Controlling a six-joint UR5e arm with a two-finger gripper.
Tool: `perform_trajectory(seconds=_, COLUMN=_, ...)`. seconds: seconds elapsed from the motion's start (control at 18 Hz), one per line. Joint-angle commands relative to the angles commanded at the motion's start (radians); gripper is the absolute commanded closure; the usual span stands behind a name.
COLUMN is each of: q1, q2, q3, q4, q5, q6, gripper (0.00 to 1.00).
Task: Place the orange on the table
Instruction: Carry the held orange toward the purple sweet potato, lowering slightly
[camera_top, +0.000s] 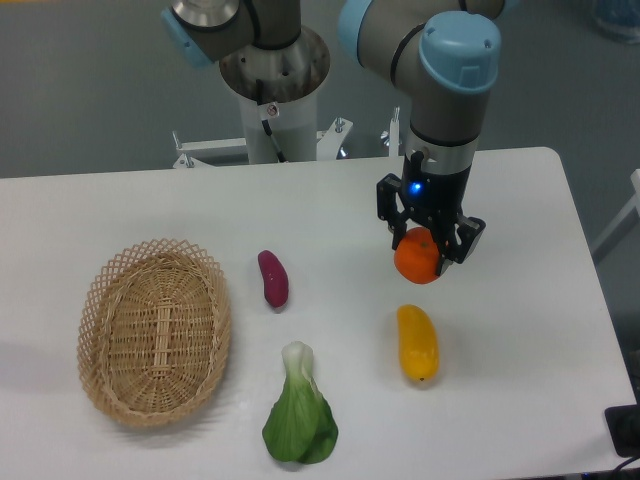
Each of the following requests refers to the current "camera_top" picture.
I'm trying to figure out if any woven wicker basket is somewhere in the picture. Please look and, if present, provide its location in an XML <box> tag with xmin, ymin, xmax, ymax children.
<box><xmin>77</xmin><ymin>239</ymin><xmax>231</xmax><ymax>428</ymax></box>

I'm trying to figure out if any black device at table edge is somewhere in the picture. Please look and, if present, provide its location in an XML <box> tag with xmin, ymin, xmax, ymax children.
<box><xmin>604</xmin><ymin>404</ymin><xmax>639</xmax><ymax>458</ymax></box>

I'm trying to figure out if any green bok choy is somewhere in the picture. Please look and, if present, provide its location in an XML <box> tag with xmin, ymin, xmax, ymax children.
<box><xmin>262</xmin><ymin>341</ymin><xmax>339</xmax><ymax>464</ymax></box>

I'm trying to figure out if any purple sweet potato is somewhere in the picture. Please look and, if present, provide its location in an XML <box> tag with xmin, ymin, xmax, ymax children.
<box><xmin>258</xmin><ymin>250</ymin><xmax>289</xmax><ymax>309</ymax></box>

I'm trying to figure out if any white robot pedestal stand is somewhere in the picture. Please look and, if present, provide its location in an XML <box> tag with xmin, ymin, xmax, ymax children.
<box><xmin>171</xmin><ymin>24</ymin><xmax>404</xmax><ymax>170</ymax></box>

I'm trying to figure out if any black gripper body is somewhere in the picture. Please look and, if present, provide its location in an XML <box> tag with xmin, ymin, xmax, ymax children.
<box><xmin>399</xmin><ymin>152</ymin><xmax>470</xmax><ymax>240</ymax></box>

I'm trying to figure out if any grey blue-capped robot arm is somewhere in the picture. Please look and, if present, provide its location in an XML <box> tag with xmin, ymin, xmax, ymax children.
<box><xmin>161</xmin><ymin>1</ymin><xmax>509</xmax><ymax>282</ymax></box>

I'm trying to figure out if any white frame at right edge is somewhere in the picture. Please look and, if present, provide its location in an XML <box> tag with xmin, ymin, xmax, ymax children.
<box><xmin>590</xmin><ymin>169</ymin><xmax>639</xmax><ymax>264</ymax></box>

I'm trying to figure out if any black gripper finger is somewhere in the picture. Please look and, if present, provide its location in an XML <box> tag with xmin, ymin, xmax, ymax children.
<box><xmin>434</xmin><ymin>213</ymin><xmax>486</xmax><ymax>276</ymax></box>
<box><xmin>376</xmin><ymin>173</ymin><xmax>410</xmax><ymax>250</ymax></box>

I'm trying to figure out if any black cable on pedestal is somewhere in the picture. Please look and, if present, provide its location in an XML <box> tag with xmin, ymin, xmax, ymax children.
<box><xmin>255</xmin><ymin>78</ymin><xmax>288</xmax><ymax>164</ymax></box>

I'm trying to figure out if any orange fruit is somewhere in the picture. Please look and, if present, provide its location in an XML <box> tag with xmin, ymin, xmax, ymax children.
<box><xmin>393</xmin><ymin>226</ymin><xmax>440</xmax><ymax>285</ymax></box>

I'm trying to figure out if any blue object top right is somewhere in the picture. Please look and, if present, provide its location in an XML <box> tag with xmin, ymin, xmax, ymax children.
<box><xmin>592</xmin><ymin>0</ymin><xmax>639</xmax><ymax>44</ymax></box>

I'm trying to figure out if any yellow mango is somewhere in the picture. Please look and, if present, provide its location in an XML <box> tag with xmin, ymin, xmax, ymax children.
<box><xmin>396</xmin><ymin>304</ymin><xmax>440</xmax><ymax>382</ymax></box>

